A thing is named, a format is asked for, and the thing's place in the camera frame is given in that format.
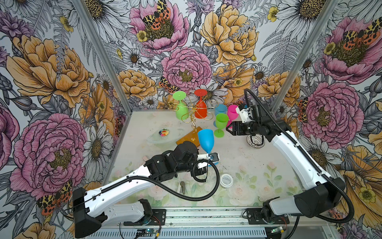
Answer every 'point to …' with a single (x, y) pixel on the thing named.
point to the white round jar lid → (226, 180)
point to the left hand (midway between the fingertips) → (205, 162)
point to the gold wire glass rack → (191, 110)
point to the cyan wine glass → (206, 138)
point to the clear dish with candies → (166, 135)
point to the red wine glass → (200, 109)
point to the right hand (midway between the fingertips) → (232, 132)
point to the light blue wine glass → (220, 108)
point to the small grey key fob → (182, 189)
